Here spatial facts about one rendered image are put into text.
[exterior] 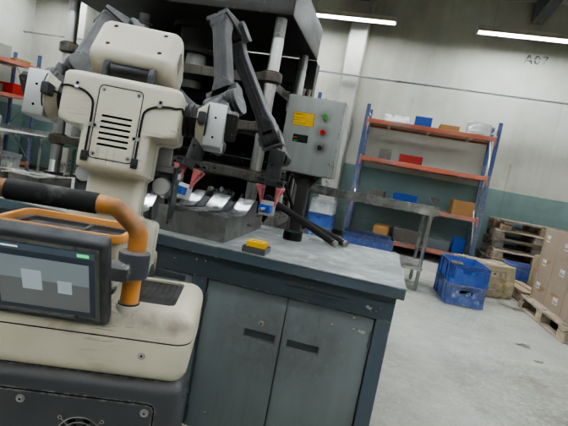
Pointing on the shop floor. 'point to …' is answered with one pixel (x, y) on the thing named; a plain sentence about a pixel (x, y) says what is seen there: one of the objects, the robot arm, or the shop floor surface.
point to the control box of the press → (311, 144)
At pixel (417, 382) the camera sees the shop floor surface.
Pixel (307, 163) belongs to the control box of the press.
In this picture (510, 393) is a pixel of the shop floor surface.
